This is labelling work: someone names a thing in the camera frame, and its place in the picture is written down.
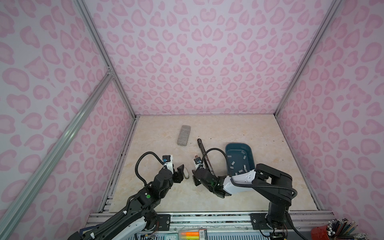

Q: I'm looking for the pencil holder with pencils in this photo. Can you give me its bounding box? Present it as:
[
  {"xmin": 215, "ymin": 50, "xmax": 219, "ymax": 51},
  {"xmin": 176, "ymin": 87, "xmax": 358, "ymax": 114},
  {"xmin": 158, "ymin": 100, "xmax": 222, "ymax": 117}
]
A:
[{"xmin": 326, "ymin": 218, "xmax": 368, "ymax": 240}]

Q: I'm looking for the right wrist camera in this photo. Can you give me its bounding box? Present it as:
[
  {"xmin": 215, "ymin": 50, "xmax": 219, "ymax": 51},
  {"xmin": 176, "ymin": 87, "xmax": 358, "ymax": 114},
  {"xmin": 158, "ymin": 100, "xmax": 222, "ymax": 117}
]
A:
[{"xmin": 194, "ymin": 157, "xmax": 204, "ymax": 171}]

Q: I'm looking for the grey stone block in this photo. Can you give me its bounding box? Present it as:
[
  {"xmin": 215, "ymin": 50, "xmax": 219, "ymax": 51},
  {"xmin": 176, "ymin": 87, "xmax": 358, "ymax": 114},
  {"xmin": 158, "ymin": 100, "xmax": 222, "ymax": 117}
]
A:
[{"xmin": 177, "ymin": 125, "xmax": 191, "ymax": 147}]

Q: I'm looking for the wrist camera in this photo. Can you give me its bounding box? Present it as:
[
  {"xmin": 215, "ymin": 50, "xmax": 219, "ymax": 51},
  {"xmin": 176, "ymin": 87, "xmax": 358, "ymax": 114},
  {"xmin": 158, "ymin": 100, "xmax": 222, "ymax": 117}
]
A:
[
  {"xmin": 162, "ymin": 155, "xmax": 174, "ymax": 173},
  {"xmin": 194, "ymin": 157, "xmax": 204, "ymax": 171}
]

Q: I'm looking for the teal plastic tray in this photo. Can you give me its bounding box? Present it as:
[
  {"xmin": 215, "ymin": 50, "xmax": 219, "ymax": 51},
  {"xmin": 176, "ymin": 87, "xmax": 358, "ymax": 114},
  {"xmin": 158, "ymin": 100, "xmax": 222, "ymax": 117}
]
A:
[{"xmin": 225, "ymin": 143, "xmax": 255, "ymax": 177}]

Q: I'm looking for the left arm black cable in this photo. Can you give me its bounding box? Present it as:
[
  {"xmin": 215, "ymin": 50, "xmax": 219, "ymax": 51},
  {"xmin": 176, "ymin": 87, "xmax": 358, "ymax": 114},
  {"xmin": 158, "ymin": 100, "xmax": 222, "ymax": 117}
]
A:
[{"xmin": 134, "ymin": 151, "xmax": 164, "ymax": 187}]

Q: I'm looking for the orange highlighter box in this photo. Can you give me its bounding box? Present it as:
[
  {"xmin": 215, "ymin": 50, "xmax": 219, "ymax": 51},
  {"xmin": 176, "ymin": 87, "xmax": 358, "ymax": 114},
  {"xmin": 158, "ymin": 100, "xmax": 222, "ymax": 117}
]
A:
[{"xmin": 179, "ymin": 229, "xmax": 209, "ymax": 240}]

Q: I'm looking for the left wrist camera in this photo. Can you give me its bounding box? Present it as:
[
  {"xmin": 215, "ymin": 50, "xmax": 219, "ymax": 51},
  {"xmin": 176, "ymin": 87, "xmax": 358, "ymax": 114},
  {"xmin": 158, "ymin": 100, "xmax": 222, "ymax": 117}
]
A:
[{"xmin": 162, "ymin": 155, "xmax": 174, "ymax": 173}]

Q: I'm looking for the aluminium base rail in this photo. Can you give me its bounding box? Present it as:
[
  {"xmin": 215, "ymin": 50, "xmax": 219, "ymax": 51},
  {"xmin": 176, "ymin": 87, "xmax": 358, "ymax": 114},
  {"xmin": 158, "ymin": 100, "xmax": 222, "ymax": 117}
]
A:
[{"xmin": 85, "ymin": 211, "xmax": 335, "ymax": 240}]

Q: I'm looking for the red container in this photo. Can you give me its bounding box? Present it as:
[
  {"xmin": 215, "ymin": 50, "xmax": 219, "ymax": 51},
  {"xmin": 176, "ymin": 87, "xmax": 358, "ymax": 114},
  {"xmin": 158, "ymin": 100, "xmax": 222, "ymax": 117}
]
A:
[{"xmin": 311, "ymin": 225, "xmax": 330, "ymax": 240}]

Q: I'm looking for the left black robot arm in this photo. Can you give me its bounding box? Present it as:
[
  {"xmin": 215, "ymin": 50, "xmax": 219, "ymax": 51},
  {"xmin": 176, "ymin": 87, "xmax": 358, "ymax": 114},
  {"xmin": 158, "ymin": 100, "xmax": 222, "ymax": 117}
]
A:
[{"xmin": 68, "ymin": 165, "xmax": 184, "ymax": 240}]

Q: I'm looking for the black stapler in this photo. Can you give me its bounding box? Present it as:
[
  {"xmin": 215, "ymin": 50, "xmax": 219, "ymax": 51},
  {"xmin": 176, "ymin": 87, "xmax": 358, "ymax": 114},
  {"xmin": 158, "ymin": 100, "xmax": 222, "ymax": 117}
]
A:
[{"xmin": 197, "ymin": 139, "xmax": 215, "ymax": 175}]

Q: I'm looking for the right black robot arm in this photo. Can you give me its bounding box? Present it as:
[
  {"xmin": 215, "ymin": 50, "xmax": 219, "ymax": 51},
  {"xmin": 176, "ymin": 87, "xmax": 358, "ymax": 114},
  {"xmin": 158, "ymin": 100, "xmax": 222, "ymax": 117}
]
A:
[{"xmin": 192, "ymin": 164, "xmax": 298, "ymax": 229}]

